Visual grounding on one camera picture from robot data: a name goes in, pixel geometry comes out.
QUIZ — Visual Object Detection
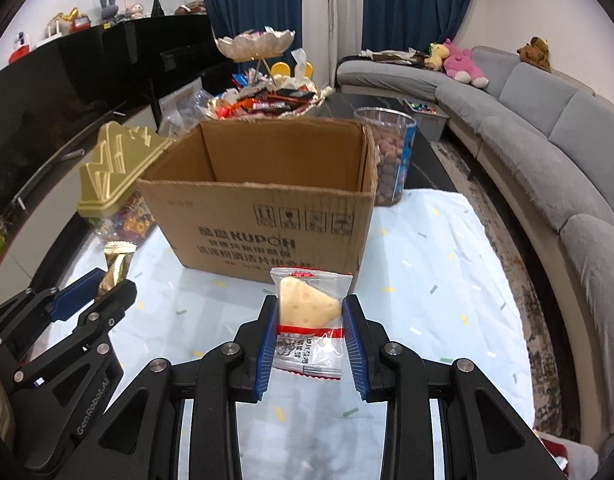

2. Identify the gold-lidded candy jar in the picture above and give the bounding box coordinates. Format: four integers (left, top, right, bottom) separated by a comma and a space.
77, 121, 175, 241

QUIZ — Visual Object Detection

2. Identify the yellow plush toy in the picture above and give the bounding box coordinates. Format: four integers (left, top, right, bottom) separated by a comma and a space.
425, 42, 449, 71

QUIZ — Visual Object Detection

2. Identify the clear cheese wedge packet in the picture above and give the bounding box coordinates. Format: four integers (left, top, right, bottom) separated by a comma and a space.
269, 267, 354, 382

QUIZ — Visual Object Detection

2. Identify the grey storage bin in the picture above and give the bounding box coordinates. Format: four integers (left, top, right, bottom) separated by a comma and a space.
403, 99, 450, 142

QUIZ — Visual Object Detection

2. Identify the clear plastic bag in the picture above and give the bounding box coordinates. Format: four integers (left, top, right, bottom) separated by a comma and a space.
158, 77, 218, 138

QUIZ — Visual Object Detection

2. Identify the white and red camera toy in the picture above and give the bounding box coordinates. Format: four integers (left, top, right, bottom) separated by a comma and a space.
9, 31, 32, 63

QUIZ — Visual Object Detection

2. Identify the gold snack packet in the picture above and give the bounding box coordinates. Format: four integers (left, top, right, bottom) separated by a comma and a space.
98, 241, 138, 297

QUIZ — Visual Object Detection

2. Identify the blue curtain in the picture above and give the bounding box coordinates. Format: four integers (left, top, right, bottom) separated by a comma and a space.
189, 0, 304, 96
363, 0, 483, 56

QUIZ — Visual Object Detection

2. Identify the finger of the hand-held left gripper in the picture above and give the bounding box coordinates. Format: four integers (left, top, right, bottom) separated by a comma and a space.
12, 280, 138, 391
0, 267, 108, 361

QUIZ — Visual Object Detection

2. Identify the pile of assorted wrapped snacks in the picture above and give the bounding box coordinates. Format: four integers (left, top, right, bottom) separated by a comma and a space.
207, 72, 320, 118

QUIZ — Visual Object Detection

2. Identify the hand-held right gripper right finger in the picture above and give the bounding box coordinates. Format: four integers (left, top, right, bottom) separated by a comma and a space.
341, 294, 563, 480

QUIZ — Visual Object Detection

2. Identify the brown cardboard box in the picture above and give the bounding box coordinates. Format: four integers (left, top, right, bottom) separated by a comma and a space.
136, 116, 379, 281

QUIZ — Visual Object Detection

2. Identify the light blue confetti blanket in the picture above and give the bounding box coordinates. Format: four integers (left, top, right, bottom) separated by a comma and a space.
37, 187, 535, 480

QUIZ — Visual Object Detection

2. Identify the gold and white toy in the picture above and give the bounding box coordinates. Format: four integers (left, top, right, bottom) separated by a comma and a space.
47, 7, 92, 38

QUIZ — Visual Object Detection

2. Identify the white sheer curtain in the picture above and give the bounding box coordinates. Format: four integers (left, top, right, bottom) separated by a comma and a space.
301, 0, 367, 91

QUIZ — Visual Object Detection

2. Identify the grey sectional sofa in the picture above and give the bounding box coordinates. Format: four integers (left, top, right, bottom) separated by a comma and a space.
335, 45, 614, 456

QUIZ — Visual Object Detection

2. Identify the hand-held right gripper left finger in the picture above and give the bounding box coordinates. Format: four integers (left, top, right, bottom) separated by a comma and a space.
94, 294, 283, 480

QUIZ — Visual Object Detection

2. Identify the brown plush toy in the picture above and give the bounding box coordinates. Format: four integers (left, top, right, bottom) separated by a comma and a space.
517, 36, 552, 72

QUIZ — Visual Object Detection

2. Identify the patterned rug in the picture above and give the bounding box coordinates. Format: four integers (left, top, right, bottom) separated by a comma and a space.
429, 137, 583, 441

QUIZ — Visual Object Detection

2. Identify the pink plush toy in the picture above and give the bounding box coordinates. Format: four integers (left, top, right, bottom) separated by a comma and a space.
442, 38, 489, 88

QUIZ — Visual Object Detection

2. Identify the black television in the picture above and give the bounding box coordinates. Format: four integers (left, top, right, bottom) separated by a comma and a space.
0, 35, 158, 201

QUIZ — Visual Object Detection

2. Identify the tiered lotus-shaped snack stand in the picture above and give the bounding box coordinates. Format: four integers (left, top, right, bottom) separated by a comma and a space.
197, 29, 328, 121

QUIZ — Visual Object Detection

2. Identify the yellow chair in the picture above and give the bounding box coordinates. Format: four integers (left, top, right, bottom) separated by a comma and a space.
269, 60, 315, 81

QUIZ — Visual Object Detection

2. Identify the clear jar of brown balls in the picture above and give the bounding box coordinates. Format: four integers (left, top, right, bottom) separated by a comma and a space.
354, 107, 418, 207

